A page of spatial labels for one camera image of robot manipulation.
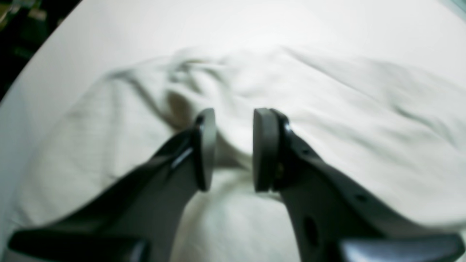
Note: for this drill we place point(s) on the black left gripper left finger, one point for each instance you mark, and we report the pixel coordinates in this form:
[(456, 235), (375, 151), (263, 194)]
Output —
[(135, 219)]

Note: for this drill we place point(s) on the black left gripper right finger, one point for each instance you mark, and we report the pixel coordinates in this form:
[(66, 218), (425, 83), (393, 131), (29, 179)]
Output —
[(334, 218)]

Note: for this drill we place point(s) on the beige t-shirt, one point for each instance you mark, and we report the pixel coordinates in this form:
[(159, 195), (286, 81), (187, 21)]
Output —
[(397, 130)]

